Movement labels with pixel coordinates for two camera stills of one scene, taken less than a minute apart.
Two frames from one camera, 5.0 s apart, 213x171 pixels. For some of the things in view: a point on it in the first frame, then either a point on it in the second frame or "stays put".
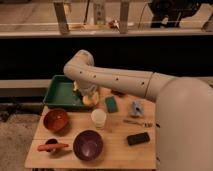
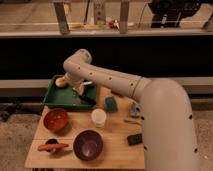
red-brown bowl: (56, 119) stays put
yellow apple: (91, 100) to (60, 82)
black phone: (138, 138) stays put
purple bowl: (88, 145) stays put
